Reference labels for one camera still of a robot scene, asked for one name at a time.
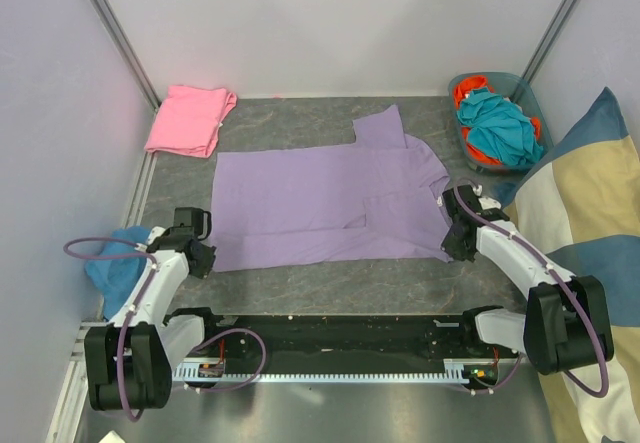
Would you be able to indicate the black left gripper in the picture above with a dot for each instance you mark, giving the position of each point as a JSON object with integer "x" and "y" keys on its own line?
{"x": 208, "y": 259}

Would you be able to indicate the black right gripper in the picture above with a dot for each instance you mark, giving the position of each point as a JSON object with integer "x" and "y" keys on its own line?
{"x": 454, "y": 251}

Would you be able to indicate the purple t shirt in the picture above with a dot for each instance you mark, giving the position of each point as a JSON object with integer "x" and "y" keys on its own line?
{"x": 379, "y": 197}

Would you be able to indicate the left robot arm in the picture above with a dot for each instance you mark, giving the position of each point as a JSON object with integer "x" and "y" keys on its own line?
{"x": 130, "y": 360}

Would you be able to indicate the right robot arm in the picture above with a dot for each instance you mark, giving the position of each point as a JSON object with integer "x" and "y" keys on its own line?
{"x": 566, "y": 323}

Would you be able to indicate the blue bucket hat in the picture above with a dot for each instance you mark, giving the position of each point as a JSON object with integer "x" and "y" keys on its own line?
{"x": 115, "y": 279}

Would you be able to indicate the folded pink t shirt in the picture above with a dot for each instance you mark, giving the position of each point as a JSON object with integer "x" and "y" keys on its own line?
{"x": 188, "y": 121}

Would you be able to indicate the teal t shirt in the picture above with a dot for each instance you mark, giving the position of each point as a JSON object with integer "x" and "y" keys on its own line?
{"x": 505, "y": 123}

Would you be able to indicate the blue beige checked pillow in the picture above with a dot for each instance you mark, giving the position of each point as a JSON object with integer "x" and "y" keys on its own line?
{"x": 580, "y": 206}

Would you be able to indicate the orange t shirt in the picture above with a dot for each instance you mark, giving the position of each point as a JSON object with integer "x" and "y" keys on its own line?
{"x": 472, "y": 83}

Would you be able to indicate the teal laundry basket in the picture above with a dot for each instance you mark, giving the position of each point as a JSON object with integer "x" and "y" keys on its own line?
{"x": 499, "y": 122}

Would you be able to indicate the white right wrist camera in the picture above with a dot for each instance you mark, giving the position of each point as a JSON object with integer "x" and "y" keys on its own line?
{"x": 486, "y": 202}

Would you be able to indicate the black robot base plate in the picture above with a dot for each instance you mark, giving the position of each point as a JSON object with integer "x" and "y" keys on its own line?
{"x": 347, "y": 345}

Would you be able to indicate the light blue cable duct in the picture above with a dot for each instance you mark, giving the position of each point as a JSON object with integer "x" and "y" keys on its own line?
{"x": 193, "y": 372}

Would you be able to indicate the left aluminium frame post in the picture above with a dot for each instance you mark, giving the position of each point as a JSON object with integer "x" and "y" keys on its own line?
{"x": 117, "y": 34}

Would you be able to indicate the aluminium frame post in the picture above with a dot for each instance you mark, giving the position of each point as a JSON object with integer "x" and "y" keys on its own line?
{"x": 548, "y": 39}
{"x": 117, "y": 34}

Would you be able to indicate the right aluminium frame post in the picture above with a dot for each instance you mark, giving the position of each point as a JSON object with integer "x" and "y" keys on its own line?
{"x": 548, "y": 39}

